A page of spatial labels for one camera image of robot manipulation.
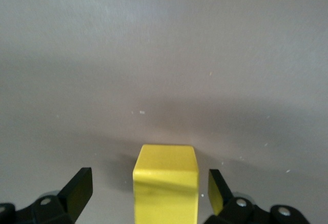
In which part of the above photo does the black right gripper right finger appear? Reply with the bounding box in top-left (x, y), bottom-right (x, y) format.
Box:
top-left (208, 169), bottom-right (312, 224)

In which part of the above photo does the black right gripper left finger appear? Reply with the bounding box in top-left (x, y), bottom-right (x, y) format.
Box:
top-left (0, 167), bottom-right (94, 224)

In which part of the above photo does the yellow cube block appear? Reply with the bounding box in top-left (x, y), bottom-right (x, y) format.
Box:
top-left (132, 144), bottom-right (200, 224)

